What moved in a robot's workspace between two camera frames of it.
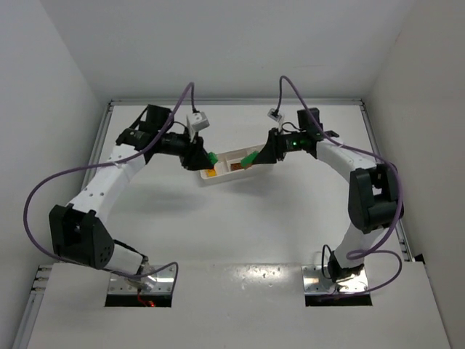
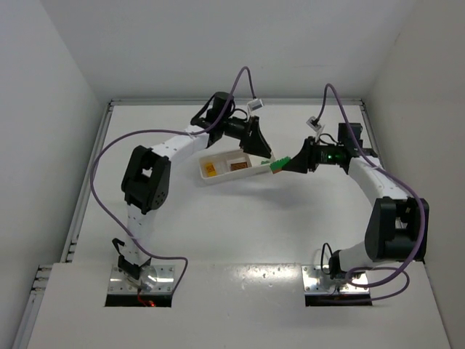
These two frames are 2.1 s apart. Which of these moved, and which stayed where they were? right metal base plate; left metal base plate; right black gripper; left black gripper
Moved: left black gripper; right black gripper
Stayed: right metal base plate; left metal base plate
